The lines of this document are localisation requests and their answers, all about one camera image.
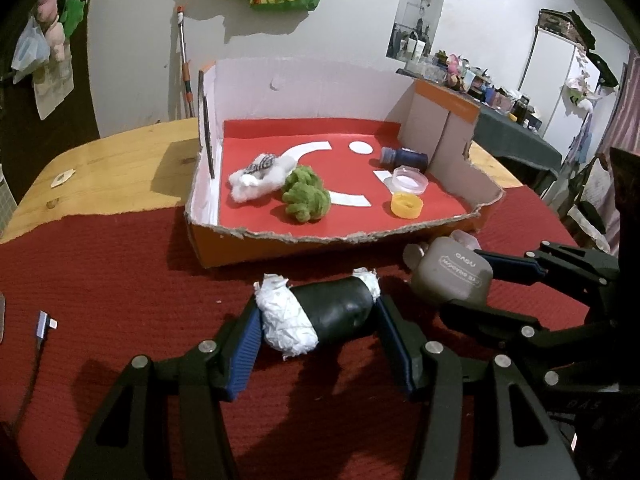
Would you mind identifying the dark wooden door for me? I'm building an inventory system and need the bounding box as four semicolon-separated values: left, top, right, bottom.
0;0;103;166

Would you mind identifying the green hanging plush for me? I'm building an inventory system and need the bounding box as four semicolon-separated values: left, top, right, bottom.
61;0;86;38

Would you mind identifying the wall mirror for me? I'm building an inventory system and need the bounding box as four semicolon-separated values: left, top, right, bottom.
385;0;452;63

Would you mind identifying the orange and red cardboard box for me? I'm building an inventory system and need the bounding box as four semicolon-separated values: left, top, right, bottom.
186;57;505;270

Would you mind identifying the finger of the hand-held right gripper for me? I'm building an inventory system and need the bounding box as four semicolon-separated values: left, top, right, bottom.
440;299;621;389
472;241;621;311

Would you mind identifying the green plush toy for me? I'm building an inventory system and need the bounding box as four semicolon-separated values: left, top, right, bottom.
281;164;332;223

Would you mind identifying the beige hanging cloth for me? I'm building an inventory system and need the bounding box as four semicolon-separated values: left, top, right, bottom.
31;60;75;121

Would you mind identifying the grey zip case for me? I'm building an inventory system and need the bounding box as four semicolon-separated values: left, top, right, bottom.
411;236;495;307

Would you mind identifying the small blue bottle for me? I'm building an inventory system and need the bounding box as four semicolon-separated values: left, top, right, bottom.
380;146;430;172

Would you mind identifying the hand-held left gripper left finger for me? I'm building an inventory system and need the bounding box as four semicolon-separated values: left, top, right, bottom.
62;300;263;480

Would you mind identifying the pink plush toy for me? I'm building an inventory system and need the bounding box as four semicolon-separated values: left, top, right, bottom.
35;0;71;63

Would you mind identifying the yellow bottle cap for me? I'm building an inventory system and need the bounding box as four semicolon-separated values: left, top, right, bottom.
390;191;424;218

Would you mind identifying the red ribbed table mat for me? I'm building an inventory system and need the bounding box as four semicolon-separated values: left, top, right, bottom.
0;185;621;480

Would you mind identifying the clear round plastic lid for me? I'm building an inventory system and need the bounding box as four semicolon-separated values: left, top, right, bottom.
385;166;429;195

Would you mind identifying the grey charging cable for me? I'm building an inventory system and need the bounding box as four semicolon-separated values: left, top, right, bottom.
10;310;60;436

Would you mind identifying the black roll with white ends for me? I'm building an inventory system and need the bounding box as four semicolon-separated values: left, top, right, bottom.
253;267;381;359

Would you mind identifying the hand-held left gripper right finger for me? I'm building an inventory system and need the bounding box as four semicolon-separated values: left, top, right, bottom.
372;296;583;480

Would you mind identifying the white fluffy toy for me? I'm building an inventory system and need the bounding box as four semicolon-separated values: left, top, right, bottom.
227;152;298;204

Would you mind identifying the white wardrobe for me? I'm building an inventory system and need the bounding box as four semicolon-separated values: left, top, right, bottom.
517;35;631;151

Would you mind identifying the pink striped curtain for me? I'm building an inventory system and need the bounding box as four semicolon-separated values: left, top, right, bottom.
597;52;640;256

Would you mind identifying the cluttered side table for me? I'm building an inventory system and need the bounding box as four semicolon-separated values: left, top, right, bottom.
397;50;543;128

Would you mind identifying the metal pole with orange tip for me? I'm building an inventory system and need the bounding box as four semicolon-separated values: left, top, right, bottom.
175;5;196;118

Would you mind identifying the table with dark cloth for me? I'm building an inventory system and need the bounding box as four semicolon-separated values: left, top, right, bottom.
470;105;563;186

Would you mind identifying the dark patterned bag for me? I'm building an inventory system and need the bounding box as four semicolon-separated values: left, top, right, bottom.
537;7;598;51

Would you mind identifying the clear hanging plastic bag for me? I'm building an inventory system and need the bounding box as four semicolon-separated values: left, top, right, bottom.
11;15;51;83

